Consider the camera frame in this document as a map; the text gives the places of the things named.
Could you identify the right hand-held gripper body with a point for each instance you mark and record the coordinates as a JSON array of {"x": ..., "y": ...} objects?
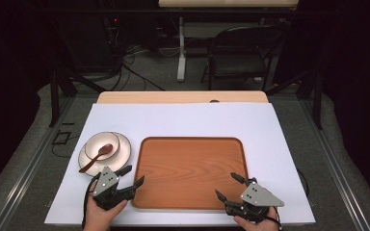
[{"x": 258, "y": 199}]

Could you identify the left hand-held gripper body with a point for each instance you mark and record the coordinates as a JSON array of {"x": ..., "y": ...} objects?
[{"x": 106, "y": 184}]

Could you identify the person's right hand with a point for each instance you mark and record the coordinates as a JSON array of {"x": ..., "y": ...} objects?
[{"x": 257, "y": 225}]

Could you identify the person's left hand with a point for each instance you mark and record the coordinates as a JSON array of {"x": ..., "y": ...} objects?
[{"x": 101, "y": 218}]

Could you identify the white plate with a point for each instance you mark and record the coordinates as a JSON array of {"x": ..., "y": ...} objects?
[{"x": 123, "y": 150}]

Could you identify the brown wooden spoon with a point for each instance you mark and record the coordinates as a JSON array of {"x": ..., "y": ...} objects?
[{"x": 104, "y": 149}]

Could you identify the white bowl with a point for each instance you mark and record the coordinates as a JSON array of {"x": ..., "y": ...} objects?
[{"x": 96, "y": 142}]

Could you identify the brown wooden tray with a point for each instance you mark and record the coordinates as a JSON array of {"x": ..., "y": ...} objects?
[{"x": 189, "y": 173}]

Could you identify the black floor socket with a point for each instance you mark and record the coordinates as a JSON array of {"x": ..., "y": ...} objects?
[{"x": 61, "y": 138}]

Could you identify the white table mat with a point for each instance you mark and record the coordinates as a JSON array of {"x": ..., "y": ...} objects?
[{"x": 189, "y": 120}]

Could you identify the black metal stand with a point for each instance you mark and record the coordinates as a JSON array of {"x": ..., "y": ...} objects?
[
  {"x": 316, "y": 96},
  {"x": 54, "y": 96}
]

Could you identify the black folding chair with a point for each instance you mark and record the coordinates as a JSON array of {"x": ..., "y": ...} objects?
[{"x": 237, "y": 64}]

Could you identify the white desk leg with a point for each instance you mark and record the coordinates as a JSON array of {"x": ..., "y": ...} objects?
[{"x": 181, "y": 57}]

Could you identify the dark curtain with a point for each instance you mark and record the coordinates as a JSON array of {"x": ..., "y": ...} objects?
[
  {"x": 356, "y": 80},
  {"x": 9, "y": 80}
]

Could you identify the light wooden desk top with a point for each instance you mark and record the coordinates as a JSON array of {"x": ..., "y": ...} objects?
[{"x": 228, "y": 3}]

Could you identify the aluminium floor rail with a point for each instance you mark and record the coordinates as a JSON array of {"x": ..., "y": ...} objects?
[
  {"x": 29, "y": 173},
  {"x": 337, "y": 173}
]

